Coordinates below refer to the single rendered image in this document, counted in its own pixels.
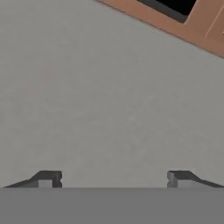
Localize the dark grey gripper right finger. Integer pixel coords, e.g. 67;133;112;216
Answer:
166;170;224;189

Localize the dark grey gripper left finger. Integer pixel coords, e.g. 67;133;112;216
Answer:
3;170;63;189

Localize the dark grey appliance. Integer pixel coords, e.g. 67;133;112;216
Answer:
136;0;197;24

